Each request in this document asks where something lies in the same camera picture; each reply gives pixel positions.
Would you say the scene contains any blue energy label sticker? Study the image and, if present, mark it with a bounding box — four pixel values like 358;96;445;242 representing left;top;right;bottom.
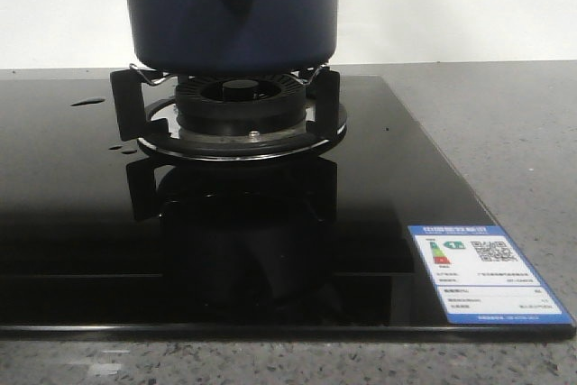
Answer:
408;225;573;325

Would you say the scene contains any black glass gas cooktop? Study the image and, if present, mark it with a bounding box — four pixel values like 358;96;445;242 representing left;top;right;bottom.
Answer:
1;77;576;341

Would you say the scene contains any dark blue cooking pot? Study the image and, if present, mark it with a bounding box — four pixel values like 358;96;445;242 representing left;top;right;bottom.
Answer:
127;0;338;75

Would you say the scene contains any black gas burner head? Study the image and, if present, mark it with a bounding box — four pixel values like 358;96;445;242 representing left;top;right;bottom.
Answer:
175;74;306;136

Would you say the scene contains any black pot support grate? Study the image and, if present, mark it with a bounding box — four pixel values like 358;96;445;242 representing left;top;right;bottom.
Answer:
110;65;347;161

